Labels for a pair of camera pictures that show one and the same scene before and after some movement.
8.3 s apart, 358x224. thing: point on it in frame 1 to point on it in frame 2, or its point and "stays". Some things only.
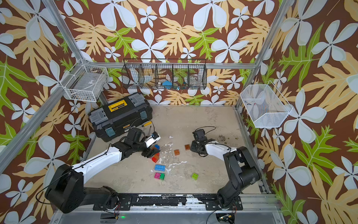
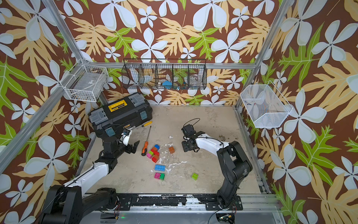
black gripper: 154,137 to 125,136
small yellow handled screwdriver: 148,123 stays
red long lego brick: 155,157 stays
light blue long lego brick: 160,167 stays
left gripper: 150,152 to 129,147
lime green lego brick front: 195,176 stays
